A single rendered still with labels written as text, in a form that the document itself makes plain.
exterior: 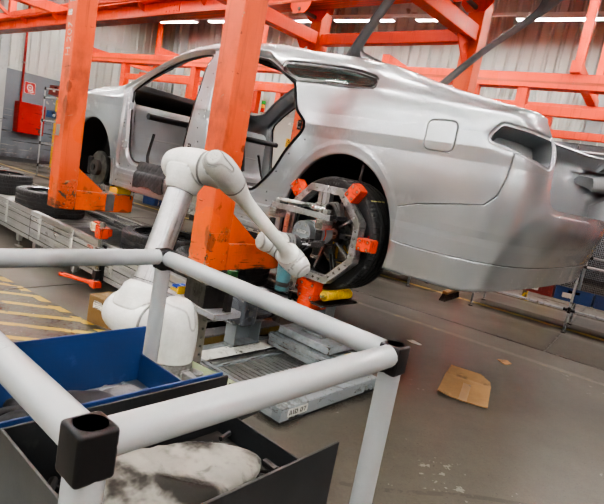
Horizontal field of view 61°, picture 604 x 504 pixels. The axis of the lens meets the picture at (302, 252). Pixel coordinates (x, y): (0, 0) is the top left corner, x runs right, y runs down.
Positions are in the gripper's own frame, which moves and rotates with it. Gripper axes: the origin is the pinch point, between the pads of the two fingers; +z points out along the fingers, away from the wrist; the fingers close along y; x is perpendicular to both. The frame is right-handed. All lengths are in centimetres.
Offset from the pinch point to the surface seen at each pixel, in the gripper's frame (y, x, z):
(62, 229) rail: -254, -48, -13
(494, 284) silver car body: 79, -2, 43
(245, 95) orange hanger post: -60, 69, -11
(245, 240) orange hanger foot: -62, -13, 10
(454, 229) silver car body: 58, 20, 31
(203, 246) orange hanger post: -63, -17, -21
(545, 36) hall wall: -241, 393, 919
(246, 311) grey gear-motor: -39, -50, -3
